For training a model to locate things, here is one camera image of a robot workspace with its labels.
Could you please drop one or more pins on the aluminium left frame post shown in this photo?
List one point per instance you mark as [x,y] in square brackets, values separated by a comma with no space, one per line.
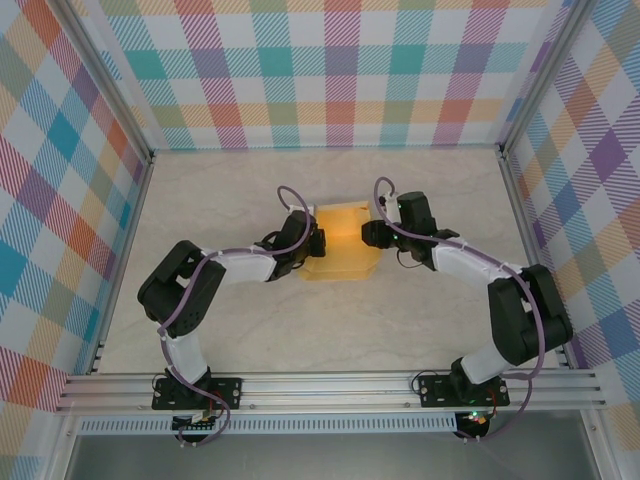
[111,75]

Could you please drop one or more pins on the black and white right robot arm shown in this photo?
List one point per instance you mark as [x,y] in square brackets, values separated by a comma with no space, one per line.
[530,320]

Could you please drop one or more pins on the aluminium right side rail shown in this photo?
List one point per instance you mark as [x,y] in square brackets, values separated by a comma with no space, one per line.
[534,250]

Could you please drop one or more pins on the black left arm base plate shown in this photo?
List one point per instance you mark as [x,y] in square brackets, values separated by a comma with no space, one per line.
[230,392]

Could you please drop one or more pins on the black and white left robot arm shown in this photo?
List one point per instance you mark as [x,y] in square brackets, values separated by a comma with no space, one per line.
[180,295]

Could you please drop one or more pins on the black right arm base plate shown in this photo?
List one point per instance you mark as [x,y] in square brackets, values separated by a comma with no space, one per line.
[435,392]

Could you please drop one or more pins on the yellow paper box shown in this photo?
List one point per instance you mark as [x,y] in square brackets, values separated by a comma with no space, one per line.
[342,250]

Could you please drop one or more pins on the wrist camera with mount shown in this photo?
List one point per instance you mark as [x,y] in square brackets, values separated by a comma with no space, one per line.
[387,202]
[311,208]

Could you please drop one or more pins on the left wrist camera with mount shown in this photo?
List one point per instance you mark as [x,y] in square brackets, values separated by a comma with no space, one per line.
[311,208]

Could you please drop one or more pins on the grey metal panel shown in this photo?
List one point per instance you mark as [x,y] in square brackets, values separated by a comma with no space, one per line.
[325,457]

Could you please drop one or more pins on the aluminium frame post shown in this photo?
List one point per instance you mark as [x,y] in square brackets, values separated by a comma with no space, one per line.
[542,75]
[111,75]

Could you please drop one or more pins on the aluminium mounting rail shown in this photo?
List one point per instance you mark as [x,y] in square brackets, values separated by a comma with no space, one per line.
[325,392]

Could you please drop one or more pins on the aluminium right frame post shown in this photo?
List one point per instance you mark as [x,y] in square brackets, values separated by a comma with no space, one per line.
[542,75]

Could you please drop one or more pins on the aluminium left side rail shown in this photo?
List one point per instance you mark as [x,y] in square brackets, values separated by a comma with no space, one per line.
[124,250]

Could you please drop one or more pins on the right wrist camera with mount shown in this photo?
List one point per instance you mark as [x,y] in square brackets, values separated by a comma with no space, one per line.
[387,202]

